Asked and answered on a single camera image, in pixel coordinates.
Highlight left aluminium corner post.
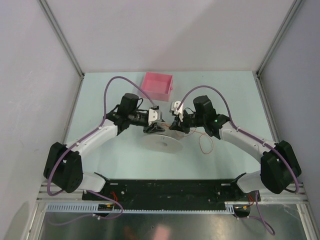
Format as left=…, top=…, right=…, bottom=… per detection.
left=37, top=0, right=84, bottom=78

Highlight grey slotted cable duct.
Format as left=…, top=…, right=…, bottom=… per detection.
left=45, top=202, right=235, bottom=215

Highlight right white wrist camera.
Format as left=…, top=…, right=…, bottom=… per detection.
left=170, top=101, right=184, bottom=122

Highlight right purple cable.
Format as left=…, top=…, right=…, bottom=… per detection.
left=174, top=85, right=301, bottom=236

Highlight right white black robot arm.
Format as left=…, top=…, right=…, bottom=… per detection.
left=169, top=95, right=302, bottom=201

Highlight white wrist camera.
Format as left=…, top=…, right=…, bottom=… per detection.
left=147, top=105, right=163, bottom=126
left=170, top=101, right=184, bottom=122

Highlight orange wire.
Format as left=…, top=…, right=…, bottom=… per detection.
left=160, top=123, right=215, bottom=155

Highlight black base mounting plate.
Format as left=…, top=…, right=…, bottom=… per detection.
left=98, top=179, right=255, bottom=202

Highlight white plastic spool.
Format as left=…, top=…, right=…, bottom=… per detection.
left=140, top=127, right=183, bottom=154

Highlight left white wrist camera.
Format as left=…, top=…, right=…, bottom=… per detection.
left=147, top=105, right=163, bottom=126

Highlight right aluminium corner post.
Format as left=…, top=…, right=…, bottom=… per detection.
left=256, top=0, right=305, bottom=75

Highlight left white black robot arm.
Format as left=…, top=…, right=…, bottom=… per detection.
left=43, top=93, right=162, bottom=200

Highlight pink plastic box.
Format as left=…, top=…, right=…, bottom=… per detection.
left=140, top=72, right=173, bottom=102

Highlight aluminium frame rail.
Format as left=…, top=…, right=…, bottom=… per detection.
left=36, top=182, right=309, bottom=205

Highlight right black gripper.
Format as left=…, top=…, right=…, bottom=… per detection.
left=170, top=109, right=206, bottom=134

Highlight aluminium corner post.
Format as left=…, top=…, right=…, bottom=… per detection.
left=37, top=0, right=84, bottom=78
left=256, top=0, right=305, bottom=75

